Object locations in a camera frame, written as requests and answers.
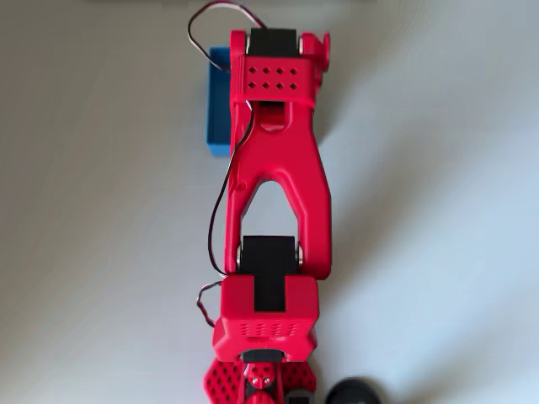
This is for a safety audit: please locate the blue plastic box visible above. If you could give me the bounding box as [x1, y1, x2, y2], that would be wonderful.
[205, 45, 234, 158]

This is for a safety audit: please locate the black gooseneck stand grey sleeve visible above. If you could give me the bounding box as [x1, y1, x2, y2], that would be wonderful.
[325, 375, 384, 404]

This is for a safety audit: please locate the thin arm servo wire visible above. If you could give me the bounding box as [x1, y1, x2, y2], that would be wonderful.
[207, 100, 254, 279]

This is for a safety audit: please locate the thin base servo wire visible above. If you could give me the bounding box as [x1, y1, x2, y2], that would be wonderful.
[195, 280, 224, 330]

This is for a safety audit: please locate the thin wrist servo wire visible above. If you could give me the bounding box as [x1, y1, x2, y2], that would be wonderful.
[187, 1, 267, 73]

